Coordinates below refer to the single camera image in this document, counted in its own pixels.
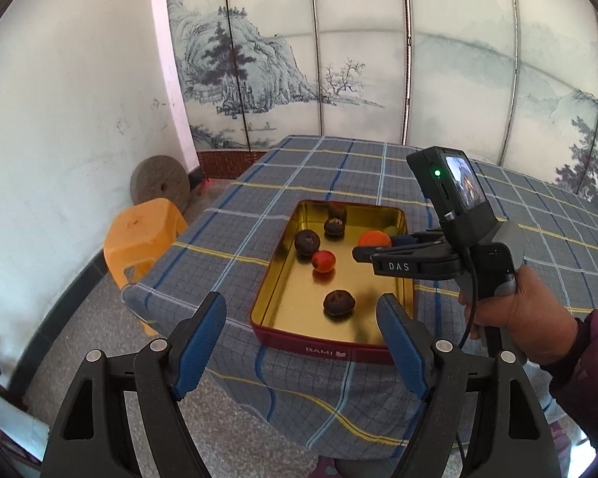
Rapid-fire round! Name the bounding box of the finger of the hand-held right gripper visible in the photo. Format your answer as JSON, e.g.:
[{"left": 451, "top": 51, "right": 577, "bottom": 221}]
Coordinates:
[
  {"left": 391, "top": 230, "right": 444, "bottom": 249},
  {"left": 352, "top": 241, "right": 463, "bottom": 280}
]

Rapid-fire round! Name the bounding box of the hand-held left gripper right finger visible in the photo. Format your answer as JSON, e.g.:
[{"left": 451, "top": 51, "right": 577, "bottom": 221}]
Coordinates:
[{"left": 376, "top": 293, "right": 562, "bottom": 478}]

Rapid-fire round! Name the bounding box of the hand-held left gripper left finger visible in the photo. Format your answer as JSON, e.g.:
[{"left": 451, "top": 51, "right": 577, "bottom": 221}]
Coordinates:
[{"left": 40, "top": 291, "right": 227, "bottom": 478}]

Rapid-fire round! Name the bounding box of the orange tangerine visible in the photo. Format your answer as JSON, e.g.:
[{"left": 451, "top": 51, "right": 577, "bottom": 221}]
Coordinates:
[{"left": 357, "top": 230, "right": 393, "bottom": 250}]

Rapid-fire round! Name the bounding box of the red tomato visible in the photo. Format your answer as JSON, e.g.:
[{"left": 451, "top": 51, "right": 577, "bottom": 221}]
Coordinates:
[{"left": 311, "top": 251, "right": 336, "bottom": 274}]

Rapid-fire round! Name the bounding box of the red and gold tin box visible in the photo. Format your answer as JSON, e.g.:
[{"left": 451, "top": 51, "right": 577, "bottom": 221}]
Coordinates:
[{"left": 249, "top": 199, "right": 415, "bottom": 365}]

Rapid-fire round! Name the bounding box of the person's right forearm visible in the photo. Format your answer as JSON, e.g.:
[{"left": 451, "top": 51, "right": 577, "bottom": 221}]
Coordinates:
[{"left": 538, "top": 309, "right": 598, "bottom": 454}]

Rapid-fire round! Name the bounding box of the person's right hand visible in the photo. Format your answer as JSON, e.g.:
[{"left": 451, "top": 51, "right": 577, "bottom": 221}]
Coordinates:
[{"left": 457, "top": 265, "right": 580, "bottom": 359}]

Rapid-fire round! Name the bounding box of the blue plaid tablecloth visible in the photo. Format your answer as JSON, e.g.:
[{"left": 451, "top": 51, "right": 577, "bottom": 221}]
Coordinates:
[{"left": 121, "top": 134, "right": 598, "bottom": 461}]

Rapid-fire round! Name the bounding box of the orange plastic stool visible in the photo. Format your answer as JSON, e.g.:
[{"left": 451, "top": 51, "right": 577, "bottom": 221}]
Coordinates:
[{"left": 103, "top": 198, "right": 189, "bottom": 337}]

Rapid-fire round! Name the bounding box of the round grey millstone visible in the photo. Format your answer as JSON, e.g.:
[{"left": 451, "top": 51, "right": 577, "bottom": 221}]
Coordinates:
[{"left": 130, "top": 156, "right": 191, "bottom": 207}]

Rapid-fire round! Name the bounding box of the white paper sheet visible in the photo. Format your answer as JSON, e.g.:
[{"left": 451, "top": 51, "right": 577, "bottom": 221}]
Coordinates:
[{"left": 0, "top": 383, "right": 51, "bottom": 464}]

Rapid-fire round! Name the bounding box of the landscape painted folding screen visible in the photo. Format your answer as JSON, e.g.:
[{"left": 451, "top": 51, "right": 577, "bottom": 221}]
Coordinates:
[{"left": 164, "top": 0, "right": 598, "bottom": 220}]

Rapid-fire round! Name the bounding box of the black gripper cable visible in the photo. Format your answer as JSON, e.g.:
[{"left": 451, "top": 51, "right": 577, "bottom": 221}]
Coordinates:
[{"left": 446, "top": 212, "right": 479, "bottom": 350}]

